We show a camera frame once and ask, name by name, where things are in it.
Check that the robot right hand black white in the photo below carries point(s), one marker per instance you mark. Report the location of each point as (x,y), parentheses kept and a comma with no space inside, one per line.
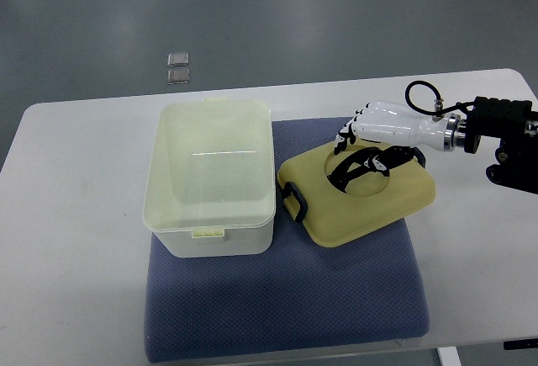
(398,125)

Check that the yellow storage box lid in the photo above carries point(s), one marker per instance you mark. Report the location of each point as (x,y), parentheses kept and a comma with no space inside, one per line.
(339,198)

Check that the white storage box base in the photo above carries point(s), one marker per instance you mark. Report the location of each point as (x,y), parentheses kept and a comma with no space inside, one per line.
(211,188)

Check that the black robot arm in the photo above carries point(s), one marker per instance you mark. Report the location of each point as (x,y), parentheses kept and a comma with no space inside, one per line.
(513,123)

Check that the blue grey fabric cushion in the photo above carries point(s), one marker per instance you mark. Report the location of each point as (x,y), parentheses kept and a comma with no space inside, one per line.
(294,295)

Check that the white table leg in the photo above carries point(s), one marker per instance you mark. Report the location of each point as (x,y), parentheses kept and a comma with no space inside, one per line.
(448,356)

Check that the lower metal floor plate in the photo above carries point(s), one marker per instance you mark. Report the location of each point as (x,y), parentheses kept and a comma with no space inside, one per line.
(178,75)

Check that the metal floor plate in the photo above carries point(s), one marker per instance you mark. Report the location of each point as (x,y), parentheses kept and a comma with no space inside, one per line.
(178,75)
(180,58)

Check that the upper metal floor plate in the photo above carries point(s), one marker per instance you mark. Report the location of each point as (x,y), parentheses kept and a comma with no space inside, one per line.
(180,58)

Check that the black table bracket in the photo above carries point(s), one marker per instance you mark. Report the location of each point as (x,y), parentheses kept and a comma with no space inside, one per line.
(521,344)

